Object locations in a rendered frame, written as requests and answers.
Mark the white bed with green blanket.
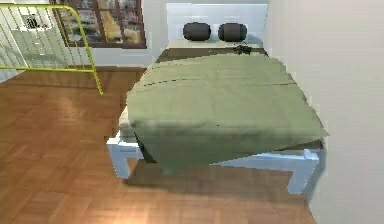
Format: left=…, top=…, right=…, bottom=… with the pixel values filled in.
left=106, top=2, right=330, bottom=196

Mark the small dark object on bed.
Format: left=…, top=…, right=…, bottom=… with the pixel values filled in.
left=232, top=44, right=253, bottom=56

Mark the dark grey pillow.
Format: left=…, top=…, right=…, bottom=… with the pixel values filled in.
left=217, top=22, right=248, bottom=43
left=182, top=21, right=212, bottom=42

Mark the brown framed window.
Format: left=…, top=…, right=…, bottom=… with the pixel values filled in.
left=49, top=0, right=148, bottom=50

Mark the small black object on shelf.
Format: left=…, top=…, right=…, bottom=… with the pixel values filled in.
left=25, top=16, right=40, bottom=30

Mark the yellow wire frame rack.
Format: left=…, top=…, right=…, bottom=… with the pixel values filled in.
left=0, top=2, right=104, bottom=96

